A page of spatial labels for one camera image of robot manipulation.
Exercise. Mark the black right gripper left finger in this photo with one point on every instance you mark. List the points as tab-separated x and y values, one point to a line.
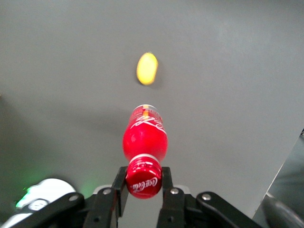
107	206

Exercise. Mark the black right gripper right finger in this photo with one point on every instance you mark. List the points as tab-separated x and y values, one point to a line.
173	209

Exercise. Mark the red coke bottle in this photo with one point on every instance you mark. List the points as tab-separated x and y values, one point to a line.
145	142

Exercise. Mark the yellow lemon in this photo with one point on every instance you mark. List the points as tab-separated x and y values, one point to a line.
147	69

